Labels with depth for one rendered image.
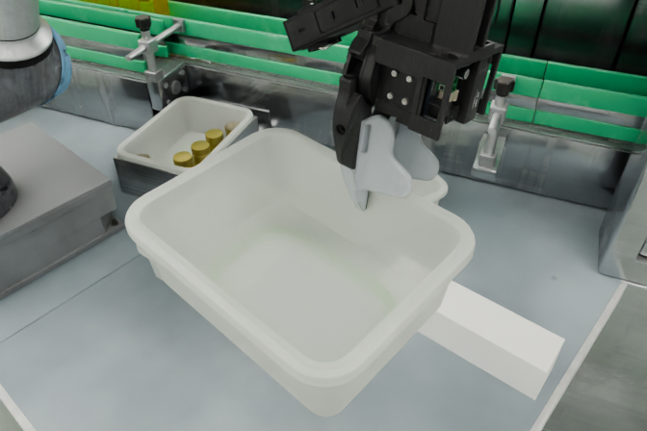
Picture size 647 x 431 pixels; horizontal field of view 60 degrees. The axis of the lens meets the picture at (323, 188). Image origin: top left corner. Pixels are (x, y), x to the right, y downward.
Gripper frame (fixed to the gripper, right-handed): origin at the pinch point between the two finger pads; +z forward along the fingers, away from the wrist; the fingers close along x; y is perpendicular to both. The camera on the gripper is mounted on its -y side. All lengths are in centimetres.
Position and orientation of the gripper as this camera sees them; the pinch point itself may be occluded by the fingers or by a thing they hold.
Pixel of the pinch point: (360, 190)
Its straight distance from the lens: 46.6
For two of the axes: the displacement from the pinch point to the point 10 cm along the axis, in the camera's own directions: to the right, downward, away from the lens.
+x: 6.4, -3.4, 6.9
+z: -1.1, 8.5, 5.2
